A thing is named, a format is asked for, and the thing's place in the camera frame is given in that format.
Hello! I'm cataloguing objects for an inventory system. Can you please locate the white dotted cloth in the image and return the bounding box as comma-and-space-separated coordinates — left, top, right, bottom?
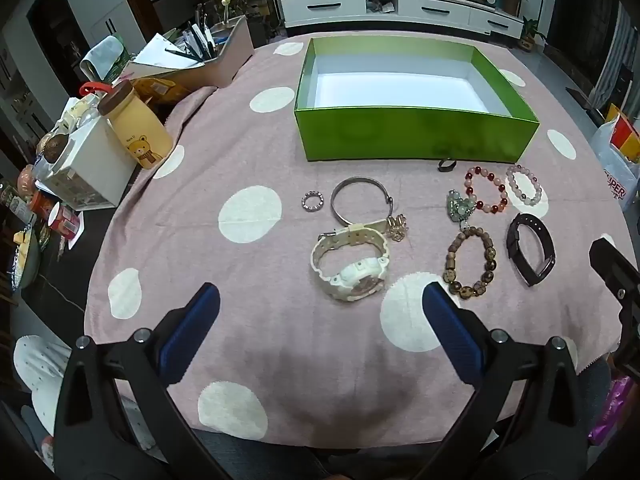
12, 335, 71, 436

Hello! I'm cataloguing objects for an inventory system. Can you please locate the yellow bear bottle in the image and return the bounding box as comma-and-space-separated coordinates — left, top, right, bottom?
97, 81, 173, 170

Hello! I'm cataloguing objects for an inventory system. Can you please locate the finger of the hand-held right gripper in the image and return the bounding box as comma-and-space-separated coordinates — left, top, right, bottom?
589, 237, 640, 376

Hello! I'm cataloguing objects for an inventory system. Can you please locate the pale pink bead bracelet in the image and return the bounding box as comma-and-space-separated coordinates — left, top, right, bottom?
506, 164, 543, 206

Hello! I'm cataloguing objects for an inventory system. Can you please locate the white storage box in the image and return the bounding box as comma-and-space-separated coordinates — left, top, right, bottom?
37, 117, 138, 211

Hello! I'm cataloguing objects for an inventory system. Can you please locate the small potted plant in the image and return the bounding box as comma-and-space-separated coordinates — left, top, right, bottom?
520, 17, 548, 53

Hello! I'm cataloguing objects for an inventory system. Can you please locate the pink polka dot tablecloth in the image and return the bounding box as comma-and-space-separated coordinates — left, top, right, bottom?
84, 30, 621, 448

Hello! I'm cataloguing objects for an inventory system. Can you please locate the green cardboard box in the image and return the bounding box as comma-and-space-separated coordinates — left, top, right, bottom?
293, 36, 541, 165

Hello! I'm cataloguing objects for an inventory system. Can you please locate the magenta plastic bag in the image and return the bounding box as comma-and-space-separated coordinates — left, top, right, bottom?
590, 375, 636, 443

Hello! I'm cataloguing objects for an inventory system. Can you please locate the cluster of green houseplants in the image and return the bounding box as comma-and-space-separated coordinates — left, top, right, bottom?
235, 0, 281, 36

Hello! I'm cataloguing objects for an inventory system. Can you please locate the beige pen tray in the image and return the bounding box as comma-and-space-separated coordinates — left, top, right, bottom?
120, 15, 255, 88

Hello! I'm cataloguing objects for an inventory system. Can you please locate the black smart band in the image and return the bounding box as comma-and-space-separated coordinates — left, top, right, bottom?
506, 213, 556, 287

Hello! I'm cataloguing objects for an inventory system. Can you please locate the red white cup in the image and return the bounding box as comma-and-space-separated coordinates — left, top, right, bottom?
47, 202, 83, 241

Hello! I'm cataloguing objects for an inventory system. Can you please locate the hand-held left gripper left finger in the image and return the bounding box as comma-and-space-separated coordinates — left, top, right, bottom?
52, 282, 236, 480

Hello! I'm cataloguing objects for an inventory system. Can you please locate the yellow red carton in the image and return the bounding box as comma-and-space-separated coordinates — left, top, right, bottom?
607, 112, 640, 163

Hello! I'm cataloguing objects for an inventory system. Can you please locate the white tv cabinet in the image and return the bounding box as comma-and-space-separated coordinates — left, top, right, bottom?
277, 0, 526, 38

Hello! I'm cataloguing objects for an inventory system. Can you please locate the brown wooden bead bracelet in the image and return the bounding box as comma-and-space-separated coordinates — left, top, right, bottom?
443, 229, 498, 297

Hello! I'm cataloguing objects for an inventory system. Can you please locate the white wrist watch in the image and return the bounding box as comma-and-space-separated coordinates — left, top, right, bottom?
311, 220, 401, 303

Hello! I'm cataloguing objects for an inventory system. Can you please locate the striped curtain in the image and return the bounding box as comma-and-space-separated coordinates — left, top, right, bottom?
595, 5, 636, 106

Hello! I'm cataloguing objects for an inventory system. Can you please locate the red and peach bead bracelet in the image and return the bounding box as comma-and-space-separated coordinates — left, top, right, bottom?
464, 165, 510, 215

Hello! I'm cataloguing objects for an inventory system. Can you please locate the white printed plastic bag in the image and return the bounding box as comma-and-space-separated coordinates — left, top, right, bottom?
590, 110, 640, 211

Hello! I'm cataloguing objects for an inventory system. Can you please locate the white crumpled bag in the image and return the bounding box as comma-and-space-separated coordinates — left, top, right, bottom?
81, 36, 126, 81

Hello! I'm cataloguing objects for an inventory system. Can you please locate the gold charm trinket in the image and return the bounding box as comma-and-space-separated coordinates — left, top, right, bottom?
386, 214, 412, 243

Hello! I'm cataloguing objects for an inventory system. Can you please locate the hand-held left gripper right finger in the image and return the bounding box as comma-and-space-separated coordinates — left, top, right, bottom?
415, 281, 591, 480

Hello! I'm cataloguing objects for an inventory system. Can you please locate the silver bangle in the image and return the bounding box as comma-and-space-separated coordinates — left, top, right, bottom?
330, 176, 397, 225

